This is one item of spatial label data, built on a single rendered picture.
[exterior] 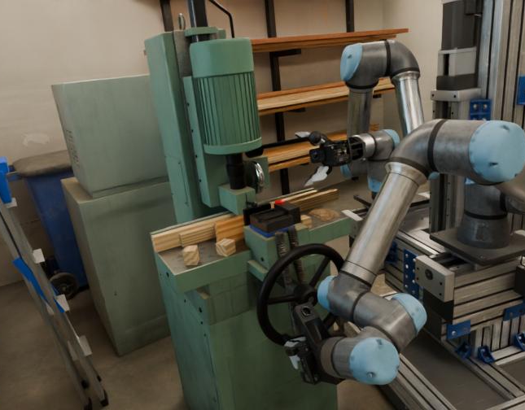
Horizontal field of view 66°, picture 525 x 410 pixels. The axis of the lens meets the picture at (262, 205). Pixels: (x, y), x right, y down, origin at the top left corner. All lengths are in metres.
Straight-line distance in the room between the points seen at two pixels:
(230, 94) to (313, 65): 3.34
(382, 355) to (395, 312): 0.10
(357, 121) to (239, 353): 0.90
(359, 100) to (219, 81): 0.57
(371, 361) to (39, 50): 3.14
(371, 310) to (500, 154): 0.38
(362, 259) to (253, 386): 0.68
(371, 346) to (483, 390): 1.08
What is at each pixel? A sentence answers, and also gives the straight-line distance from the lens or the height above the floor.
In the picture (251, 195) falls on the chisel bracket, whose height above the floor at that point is 1.02.
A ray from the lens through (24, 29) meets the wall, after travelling 3.49.
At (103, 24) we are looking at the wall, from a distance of 3.57.
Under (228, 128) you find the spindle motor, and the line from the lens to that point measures 1.17.
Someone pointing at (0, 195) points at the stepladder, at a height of 1.04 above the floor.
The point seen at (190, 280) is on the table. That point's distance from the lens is 1.13.
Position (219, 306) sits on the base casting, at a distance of 1.20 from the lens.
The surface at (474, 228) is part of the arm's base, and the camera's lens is 1.36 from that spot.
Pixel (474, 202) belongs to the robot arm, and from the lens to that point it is 1.35.
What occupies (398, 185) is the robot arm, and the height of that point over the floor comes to 1.12.
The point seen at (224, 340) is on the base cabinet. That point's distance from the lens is 1.26.
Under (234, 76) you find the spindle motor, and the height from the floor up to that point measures 1.37.
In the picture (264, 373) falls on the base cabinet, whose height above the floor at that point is 0.47.
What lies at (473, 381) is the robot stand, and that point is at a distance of 1.82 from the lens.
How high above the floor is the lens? 1.39
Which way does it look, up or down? 19 degrees down
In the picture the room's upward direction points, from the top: 6 degrees counter-clockwise
